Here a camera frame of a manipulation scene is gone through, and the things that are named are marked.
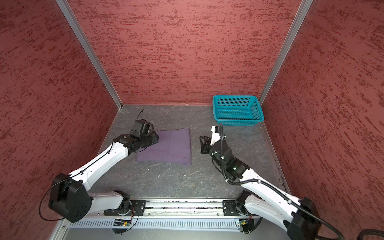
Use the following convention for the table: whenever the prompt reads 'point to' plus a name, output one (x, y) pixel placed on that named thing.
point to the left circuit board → (121, 222)
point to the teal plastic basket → (237, 110)
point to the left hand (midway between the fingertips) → (157, 140)
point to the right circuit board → (248, 225)
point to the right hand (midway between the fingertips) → (200, 140)
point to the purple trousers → (173, 146)
